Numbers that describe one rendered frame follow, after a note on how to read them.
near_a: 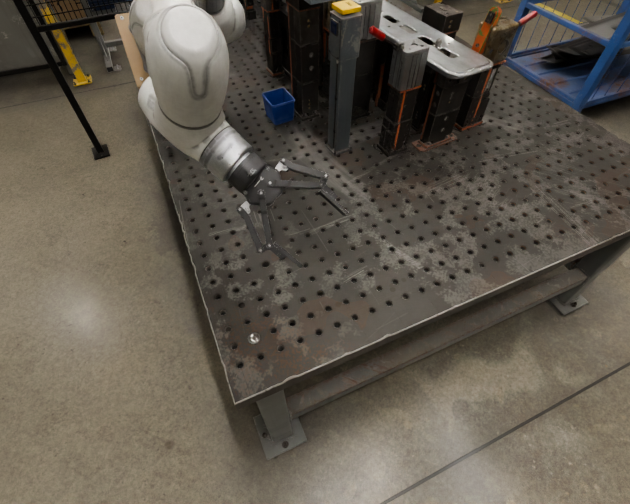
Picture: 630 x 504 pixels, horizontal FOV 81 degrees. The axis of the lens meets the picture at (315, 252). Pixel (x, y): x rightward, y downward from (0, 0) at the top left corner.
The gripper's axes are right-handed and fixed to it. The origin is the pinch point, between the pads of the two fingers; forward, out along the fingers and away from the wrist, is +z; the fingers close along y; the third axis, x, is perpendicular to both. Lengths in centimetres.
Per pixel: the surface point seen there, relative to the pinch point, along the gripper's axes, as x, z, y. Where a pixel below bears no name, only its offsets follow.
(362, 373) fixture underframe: 53, 50, -23
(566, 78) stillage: 185, 84, 221
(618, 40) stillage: 130, 73, 211
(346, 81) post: 43, -20, 44
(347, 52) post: 36, -25, 47
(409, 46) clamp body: 34, -12, 61
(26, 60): 242, -229, -31
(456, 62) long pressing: 39, 1, 70
